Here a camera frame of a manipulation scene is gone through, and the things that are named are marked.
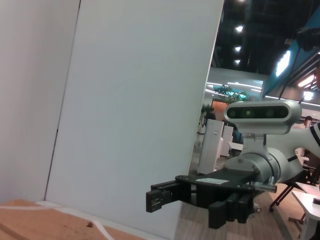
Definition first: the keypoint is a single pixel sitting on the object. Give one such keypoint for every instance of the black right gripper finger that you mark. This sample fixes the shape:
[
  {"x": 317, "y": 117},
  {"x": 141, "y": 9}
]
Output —
[
  {"x": 217, "y": 215},
  {"x": 153, "y": 200}
]

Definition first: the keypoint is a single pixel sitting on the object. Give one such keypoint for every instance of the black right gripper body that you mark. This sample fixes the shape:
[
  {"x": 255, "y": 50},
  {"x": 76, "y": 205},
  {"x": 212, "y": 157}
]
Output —
[{"x": 220, "y": 185}]

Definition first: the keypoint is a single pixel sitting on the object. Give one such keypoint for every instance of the brown cardboard box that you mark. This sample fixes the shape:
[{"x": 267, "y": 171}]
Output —
[{"x": 37, "y": 222}]

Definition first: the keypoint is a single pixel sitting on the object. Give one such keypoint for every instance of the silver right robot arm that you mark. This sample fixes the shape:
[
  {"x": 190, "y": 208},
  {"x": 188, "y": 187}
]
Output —
[{"x": 275, "y": 162}]

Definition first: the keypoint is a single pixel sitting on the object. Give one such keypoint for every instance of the tall white kiosk machine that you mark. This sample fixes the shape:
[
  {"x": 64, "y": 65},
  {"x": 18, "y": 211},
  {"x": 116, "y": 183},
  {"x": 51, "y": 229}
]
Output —
[{"x": 208, "y": 147}]

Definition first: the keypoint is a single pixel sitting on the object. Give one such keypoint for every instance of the short white kiosk machine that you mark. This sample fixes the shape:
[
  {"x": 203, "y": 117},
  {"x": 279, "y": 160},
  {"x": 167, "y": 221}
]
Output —
[{"x": 228, "y": 141}]

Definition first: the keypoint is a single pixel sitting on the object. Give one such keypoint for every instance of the black tripod stand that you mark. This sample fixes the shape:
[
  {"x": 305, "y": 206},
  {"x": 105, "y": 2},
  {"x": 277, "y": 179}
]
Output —
[{"x": 282, "y": 195}]

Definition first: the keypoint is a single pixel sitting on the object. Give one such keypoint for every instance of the white side table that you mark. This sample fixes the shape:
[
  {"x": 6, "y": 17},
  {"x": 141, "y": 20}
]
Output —
[{"x": 308, "y": 207}]

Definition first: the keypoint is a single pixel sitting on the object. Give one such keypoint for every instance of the green indoor plant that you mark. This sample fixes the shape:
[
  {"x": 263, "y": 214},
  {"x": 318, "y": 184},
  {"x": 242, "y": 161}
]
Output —
[{"x": 231, "y": 93}]

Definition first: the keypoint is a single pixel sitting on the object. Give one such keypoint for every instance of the small black object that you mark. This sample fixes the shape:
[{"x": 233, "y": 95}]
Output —
[{"x": 316, "y": 201}]

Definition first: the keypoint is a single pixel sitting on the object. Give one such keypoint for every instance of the white partition panel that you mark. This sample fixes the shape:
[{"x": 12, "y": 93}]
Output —
[
  {"x": 135, "y": 100},
  {"x": 27, "y": 100}
]

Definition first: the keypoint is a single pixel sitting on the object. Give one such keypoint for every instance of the bright ceiling lamp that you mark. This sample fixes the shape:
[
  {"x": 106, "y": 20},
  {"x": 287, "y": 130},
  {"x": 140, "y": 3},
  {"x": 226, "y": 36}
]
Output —
[
  {"x": 237, "y": 61},
  {"x": 237, "y": 48},
  {"x": 239, "y": 28}
]

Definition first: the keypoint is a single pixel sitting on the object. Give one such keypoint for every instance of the silver camera mount bracket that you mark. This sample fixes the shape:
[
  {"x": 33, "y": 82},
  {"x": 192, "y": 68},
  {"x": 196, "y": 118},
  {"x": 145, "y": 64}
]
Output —
[{"x": 253, "y": 143}]

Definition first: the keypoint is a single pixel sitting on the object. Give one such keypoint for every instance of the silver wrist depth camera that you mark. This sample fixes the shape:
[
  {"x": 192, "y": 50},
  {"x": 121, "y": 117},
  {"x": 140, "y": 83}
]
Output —
[{"x": 260, "y": 115}]

